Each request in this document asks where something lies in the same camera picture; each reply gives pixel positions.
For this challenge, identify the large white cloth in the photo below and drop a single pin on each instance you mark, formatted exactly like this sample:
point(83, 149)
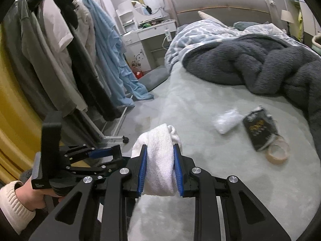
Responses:
point(160, 163)

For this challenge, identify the cream hanging garment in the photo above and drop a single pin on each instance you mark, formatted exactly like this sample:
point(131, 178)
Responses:
point(86, 30)

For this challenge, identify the grey floor cushion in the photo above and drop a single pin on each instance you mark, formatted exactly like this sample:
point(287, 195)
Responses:
point(153, 77)

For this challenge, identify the black snack packet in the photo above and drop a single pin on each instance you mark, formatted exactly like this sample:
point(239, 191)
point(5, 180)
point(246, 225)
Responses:
point(259, 130)

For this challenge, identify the green and cream pet bed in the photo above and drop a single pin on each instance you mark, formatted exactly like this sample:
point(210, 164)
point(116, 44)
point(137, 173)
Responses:
point(316, 42)

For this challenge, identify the person's left hand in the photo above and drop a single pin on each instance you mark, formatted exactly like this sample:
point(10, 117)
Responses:
point(37, 195)

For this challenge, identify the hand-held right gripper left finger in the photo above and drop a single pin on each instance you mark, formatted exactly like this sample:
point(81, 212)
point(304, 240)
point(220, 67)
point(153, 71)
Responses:
point(141, 170)

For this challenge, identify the white vanity lamp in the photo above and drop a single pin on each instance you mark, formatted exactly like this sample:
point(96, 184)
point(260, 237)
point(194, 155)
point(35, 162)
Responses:
point(160, 5)

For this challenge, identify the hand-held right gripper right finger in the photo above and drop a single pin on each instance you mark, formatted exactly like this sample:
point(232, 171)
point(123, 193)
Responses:
point(179, 170)

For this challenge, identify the white power strip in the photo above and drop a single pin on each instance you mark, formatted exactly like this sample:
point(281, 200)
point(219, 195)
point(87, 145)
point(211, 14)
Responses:
point(168, 35)

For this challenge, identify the yellow-green garment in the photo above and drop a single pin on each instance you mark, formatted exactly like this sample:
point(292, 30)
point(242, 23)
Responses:
point(300, 25)

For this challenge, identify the white vanity table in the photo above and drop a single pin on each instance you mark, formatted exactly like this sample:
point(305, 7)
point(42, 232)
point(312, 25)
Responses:
point(140, 36)

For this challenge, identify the small red item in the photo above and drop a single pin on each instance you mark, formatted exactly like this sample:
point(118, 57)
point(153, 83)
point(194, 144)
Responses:
point(138, 74)

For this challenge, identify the beige tape roll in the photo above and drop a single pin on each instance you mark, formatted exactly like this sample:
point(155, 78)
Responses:
point(277, 161)

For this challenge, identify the grey knit sweater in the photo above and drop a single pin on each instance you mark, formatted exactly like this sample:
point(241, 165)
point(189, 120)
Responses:
point(37, 55)

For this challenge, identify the white pillow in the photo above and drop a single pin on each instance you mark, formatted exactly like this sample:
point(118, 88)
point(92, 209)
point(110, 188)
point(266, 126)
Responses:
point(205, 15)

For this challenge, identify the clear plastic wrapper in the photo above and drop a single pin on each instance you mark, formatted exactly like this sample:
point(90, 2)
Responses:
point(227, 121)

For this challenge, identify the white shirt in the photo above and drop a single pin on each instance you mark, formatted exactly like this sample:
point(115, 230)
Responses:
point(55, 22)

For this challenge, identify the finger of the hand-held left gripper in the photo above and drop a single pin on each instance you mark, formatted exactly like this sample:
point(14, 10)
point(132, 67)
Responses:
point(92, 170)
point(100, 153)

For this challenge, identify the clutter on vanity table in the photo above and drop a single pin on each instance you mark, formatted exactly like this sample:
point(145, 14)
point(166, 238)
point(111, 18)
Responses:
point(150, 24)

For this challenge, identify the yellow curtain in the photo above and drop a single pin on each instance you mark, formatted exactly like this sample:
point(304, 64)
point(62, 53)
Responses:
point(15, 105)

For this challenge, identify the blue patterned duvet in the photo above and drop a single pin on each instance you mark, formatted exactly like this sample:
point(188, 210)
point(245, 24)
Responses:
point(190, 37)

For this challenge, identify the bed with pale fleece sheet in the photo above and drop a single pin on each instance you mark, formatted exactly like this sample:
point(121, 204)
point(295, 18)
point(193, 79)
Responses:
point(200, 110)

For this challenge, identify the bedside lamp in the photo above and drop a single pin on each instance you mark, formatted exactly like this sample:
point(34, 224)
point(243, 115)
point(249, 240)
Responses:
point(286, 15)

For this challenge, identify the teal pillow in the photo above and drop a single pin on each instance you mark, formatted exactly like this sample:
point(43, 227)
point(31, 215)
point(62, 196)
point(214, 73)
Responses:
point(245, 25)

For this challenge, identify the light blue robe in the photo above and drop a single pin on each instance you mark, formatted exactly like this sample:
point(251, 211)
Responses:
point(107, 45)

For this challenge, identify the black hanging garment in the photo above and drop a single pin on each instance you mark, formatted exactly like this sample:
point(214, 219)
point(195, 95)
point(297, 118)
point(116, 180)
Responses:
point(85, 75)

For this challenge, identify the grey padded headboard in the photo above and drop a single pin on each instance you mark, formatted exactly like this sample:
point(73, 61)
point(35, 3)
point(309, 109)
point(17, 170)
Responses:
point(220, 2)

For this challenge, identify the dark grey fleece blanket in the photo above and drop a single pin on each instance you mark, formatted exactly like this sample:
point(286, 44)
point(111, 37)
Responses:
point(263, 62)

